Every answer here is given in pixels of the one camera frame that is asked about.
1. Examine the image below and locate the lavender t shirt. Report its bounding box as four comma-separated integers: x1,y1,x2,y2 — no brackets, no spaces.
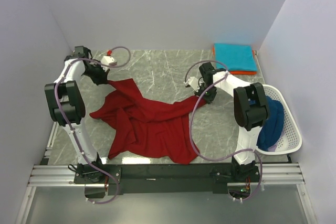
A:
267,144,277,152

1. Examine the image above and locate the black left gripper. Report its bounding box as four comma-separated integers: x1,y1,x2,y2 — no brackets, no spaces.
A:
82,60,109,85

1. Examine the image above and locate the white plastic laundry basket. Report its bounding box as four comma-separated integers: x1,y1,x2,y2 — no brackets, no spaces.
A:
235,84,303,156

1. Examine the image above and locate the navy blue t shirt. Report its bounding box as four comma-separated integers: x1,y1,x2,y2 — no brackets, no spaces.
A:
257,96,285,152

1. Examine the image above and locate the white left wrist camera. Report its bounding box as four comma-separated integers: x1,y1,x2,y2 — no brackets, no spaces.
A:
101,50,117,67

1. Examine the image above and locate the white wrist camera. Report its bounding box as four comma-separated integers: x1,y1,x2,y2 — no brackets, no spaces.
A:
184,77,200,91
101,50,117,67

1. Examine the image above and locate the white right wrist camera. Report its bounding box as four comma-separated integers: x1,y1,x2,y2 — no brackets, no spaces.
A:
184,77,200,91

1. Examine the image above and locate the folded turquoise t shirt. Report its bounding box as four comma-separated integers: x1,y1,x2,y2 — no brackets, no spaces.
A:
214,42,257,72

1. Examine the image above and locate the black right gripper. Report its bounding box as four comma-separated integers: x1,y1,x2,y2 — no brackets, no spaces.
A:
195,82,217,103

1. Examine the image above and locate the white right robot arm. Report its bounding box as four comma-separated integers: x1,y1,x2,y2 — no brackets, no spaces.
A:
190,61,270,182

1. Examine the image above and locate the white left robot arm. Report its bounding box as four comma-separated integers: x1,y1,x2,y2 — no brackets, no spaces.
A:
44,46,109,183

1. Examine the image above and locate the black base crossbar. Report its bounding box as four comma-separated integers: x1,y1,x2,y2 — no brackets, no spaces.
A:
68,163,260,198

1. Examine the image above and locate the red t shirt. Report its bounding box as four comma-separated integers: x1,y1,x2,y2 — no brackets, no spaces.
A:
90,79,206,165

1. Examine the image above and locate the folded orange t shirt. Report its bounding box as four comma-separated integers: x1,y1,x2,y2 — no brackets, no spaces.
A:
212,46,258,76

